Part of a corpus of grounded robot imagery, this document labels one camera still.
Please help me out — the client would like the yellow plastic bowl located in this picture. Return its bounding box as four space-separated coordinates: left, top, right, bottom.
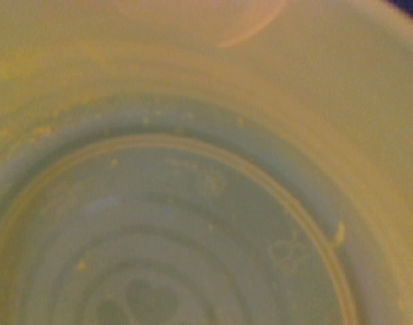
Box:
0 1 413 324

